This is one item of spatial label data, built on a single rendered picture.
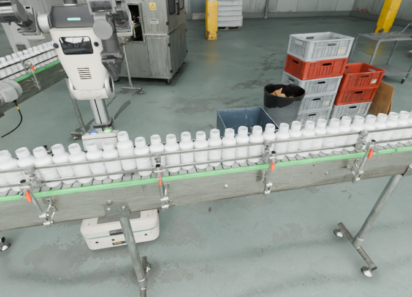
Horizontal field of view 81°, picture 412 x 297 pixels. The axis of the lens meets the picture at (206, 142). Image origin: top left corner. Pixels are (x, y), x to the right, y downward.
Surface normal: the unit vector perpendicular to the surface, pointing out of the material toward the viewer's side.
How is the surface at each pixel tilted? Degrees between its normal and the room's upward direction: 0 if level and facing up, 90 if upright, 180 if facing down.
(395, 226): 0
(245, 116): 90
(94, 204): 90
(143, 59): 90
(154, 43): 90
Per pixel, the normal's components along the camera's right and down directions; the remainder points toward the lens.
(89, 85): 0.18, 0.55
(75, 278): 0.00, -0.82
